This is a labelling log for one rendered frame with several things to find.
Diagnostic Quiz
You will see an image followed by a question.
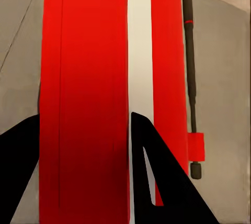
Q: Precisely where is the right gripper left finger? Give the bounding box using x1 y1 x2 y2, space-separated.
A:
0 114 40 224

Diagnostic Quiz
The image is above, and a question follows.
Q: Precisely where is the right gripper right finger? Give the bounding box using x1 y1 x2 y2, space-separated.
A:
131 112 220 224

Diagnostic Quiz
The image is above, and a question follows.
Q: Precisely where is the radio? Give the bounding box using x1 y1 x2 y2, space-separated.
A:
38 0 205 224

